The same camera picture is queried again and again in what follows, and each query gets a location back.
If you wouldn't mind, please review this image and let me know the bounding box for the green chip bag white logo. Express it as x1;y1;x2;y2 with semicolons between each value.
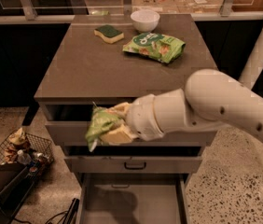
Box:
122;33;186;64

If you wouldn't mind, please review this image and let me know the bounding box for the open bottom drawer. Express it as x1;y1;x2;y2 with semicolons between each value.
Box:
76;174;191;224

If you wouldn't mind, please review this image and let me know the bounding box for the dark brown robot base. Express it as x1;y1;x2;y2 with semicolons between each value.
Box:
0;163;34;224

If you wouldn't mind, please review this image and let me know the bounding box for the black cable on floor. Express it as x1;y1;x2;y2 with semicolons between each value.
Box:
13;197;80;224

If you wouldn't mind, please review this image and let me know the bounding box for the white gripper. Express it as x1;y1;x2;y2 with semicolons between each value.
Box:
100;94;164;145

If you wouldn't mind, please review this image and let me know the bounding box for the green yellow sponge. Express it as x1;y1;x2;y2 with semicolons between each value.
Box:
94;24;124;44

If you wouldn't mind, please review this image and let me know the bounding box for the clear plastic bottle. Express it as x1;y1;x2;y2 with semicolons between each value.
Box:
17;149;32;165

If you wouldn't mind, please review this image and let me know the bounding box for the black wire basket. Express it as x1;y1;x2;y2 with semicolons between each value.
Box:
0;133;54;181

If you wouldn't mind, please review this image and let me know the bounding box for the green jalapeno chip bag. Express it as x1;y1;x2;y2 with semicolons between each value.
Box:
85;105;125;152

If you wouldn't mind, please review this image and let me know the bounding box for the crumpled snack bag in basket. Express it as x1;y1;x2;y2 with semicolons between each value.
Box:
4;128;31;163

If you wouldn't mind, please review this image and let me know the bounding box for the cardboard box left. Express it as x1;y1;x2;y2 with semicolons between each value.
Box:
131;0;179;13

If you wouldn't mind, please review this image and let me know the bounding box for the middle drawer black handle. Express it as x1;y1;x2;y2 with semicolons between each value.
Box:
64;156;201;174

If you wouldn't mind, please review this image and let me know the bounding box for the grey drawer cabinet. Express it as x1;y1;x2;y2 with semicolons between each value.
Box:
34;13;233;224

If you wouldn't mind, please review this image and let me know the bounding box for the white bowl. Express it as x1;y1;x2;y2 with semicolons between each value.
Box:
131;9;160;33

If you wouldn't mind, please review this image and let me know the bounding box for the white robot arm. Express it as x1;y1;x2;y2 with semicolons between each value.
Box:
119;14;263;143

